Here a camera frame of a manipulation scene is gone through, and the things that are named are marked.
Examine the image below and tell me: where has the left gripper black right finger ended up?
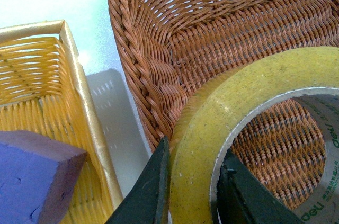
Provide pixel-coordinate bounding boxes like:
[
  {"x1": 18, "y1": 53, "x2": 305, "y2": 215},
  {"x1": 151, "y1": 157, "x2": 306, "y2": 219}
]
[{"x1": 217, "y1": 150, "x2": 303, "y2": 223}]

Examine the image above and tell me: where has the yellow woven basket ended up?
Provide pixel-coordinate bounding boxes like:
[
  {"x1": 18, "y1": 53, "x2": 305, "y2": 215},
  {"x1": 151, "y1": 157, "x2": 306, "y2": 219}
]
[{"x1": 1, "y1": 20, "x2": 123, "y2": 223}]

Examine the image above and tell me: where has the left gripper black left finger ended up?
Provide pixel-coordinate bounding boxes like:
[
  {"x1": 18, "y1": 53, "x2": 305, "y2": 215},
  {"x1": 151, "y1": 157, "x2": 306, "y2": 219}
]
[{"x1": 106, "y1": 137, "x2": 170, "y2": 224}]

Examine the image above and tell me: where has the brown wicker basket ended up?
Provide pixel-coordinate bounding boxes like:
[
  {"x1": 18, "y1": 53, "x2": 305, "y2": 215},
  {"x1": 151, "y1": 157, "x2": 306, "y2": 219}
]
[{"x1": 108, "y1": 0, "x2": 338, "y2": 209}]

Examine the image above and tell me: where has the purple foam cube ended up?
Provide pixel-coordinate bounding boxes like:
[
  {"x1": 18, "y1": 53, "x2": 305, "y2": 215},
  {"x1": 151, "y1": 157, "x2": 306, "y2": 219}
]
[{"x1": 1, "y1": 130, "x2": 87, "y2": 223}]

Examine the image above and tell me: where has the yellow tape roll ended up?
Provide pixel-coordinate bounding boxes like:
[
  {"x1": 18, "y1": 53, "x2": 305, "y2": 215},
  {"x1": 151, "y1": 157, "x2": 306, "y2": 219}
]
[{"x1": 169, "y1": 47, "x2": 338, "y2": 223}]

